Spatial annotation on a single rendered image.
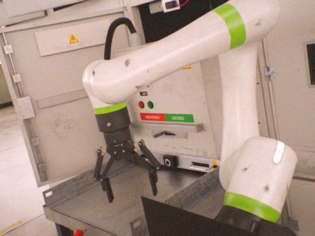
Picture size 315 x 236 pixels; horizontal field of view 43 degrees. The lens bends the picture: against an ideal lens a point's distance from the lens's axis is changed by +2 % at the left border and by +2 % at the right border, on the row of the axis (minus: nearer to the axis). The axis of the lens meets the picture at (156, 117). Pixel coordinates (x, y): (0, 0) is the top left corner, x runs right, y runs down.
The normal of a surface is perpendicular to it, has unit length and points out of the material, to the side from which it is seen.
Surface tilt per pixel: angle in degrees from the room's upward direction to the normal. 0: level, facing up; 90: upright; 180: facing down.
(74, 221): 90
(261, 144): 45
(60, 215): 90
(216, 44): 115
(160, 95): 90
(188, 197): 90
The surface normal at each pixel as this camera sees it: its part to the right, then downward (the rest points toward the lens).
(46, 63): 0.38, 0.13
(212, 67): 0.68, 0.03
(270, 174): 0.06, -0.28
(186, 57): 0.41, 0.51
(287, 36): -0.71, 0.29
